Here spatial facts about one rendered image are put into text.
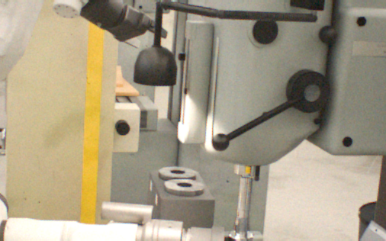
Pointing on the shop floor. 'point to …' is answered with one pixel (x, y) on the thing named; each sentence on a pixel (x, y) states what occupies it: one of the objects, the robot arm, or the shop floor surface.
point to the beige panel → (61, 121)
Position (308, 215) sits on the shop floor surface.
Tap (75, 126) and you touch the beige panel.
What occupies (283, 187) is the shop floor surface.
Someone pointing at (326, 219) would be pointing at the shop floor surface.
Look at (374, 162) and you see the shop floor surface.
